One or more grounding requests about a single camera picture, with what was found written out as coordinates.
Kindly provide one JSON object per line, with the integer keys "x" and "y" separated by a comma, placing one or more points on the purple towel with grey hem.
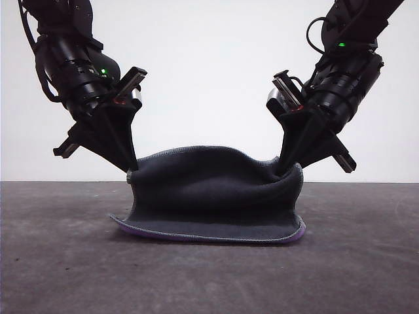
{"x": 212, "y": 196}

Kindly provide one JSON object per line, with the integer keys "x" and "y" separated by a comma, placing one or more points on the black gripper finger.
{"x": 316, "y": 140}
{"x": 126, "y": 124}
{"x": 293, "y": 131}
{"x": 101, "y": 137}

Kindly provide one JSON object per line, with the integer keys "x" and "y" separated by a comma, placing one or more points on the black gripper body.
{"x": 337, "y": 98}
{"x": 82, "y": 88}

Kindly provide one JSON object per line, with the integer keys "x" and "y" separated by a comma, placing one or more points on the grey table cloth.
{"x": 65, "y": 278}

